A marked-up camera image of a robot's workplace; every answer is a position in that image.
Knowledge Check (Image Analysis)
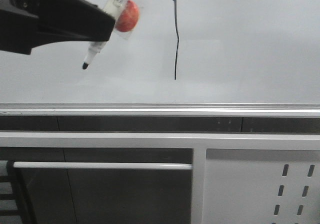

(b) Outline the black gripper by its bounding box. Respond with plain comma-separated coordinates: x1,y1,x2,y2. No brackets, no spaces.
0,0,103,55

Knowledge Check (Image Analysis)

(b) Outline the white whiteboard marker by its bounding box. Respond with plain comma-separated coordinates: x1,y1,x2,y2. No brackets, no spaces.
82,0,136,70

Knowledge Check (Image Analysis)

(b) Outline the red round magnet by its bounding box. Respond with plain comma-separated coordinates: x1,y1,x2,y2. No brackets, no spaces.
115,0,140,33

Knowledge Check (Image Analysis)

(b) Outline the white horizontal metal rod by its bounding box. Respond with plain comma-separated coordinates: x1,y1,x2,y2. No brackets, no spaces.
13,161,193,170

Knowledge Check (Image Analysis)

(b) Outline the white perforated pegboard panel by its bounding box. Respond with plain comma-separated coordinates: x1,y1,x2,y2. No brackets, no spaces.
202,149,320,223

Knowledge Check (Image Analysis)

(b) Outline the white whiteboard with aluminium frame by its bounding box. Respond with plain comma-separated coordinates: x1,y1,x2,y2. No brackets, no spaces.
0,0,320,117

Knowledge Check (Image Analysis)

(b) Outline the white metal stand frame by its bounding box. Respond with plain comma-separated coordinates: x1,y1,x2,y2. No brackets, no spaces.
0,132,320,223

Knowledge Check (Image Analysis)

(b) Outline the black chair frame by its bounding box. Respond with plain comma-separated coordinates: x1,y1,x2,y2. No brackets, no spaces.
0,160,34,223

